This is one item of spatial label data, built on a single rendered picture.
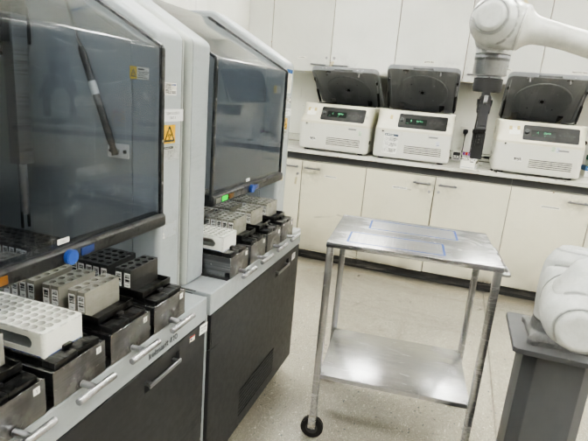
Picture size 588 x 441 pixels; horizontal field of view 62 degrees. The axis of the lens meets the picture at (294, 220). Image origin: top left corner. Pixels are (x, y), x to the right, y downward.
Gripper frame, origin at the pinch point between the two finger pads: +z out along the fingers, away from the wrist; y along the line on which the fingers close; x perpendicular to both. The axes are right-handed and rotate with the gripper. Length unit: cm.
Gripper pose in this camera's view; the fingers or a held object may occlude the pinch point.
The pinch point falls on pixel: (475, 152)
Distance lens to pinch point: 147.4
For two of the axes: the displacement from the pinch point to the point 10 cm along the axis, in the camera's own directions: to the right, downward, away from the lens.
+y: 3.3, -2.1, 9.2
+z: -0.8, 9.6, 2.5
